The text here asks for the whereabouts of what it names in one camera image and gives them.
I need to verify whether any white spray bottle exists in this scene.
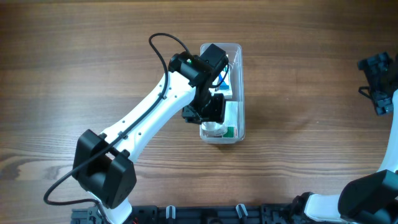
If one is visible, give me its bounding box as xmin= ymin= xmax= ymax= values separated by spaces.
xmin=201 ymin=122 xmax=228 ymax=138

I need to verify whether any white medicine box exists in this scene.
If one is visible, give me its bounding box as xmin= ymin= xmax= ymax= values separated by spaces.
xmin=214 ymin=89 xmax=233 ymax=100

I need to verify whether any white green Panadol box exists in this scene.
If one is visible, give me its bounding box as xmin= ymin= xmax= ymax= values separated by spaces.
xmin=222 ymin=101 xmax=238 ymax=138

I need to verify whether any blue VapoDrops lozenge box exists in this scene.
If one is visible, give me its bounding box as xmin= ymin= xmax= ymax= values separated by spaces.
xmin=215 ymin=64 xmax=230 ymax=90

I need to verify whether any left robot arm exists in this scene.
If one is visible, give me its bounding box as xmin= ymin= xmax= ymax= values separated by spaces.
xmin=73 ymin=44 xmax=229 ymax=223

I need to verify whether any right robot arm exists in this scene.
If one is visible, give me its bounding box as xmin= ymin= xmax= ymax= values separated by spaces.
xmin=289 ymin=52 xmax=397 ymax=224

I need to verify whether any clear plastic container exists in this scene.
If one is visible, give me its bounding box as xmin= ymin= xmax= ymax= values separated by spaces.
xmin=200 ymin=43 xmax=246 ymax=144

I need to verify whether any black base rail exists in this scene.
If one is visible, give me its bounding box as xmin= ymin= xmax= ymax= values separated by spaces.
xmin=70 ymin=203 xmax=299 ymax=224

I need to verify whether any black left camera cable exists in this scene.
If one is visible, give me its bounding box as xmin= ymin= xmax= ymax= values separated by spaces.
xmin=43 ymin=32 xmax=230 ymax=224

